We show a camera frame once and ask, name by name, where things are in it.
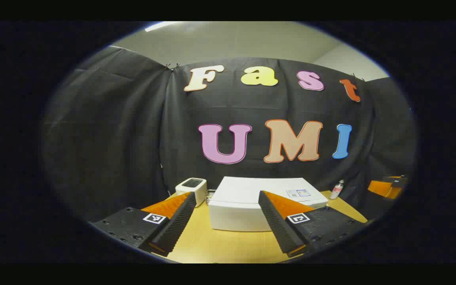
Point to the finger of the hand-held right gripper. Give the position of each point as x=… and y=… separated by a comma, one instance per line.
x=384, y=189

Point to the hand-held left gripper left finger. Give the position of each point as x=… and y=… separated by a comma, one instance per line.
x=178, y=221

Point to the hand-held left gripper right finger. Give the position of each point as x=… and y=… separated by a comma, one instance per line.
x=277, y=221

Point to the white microwave oven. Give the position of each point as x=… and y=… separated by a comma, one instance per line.
x=236, y=215

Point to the white toaster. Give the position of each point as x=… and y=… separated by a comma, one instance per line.
x=197, y=190

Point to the clear bottle with pink label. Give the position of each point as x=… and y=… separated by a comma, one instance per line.
x=336, y=192

